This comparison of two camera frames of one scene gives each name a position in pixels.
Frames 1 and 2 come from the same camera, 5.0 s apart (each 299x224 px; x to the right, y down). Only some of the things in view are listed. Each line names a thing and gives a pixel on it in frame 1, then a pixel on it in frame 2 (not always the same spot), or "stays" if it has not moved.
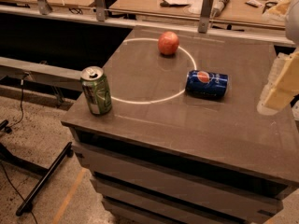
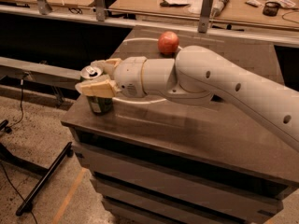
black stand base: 9,157 stays
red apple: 168,43 stays
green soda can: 97,90 stays
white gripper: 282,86 -> 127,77
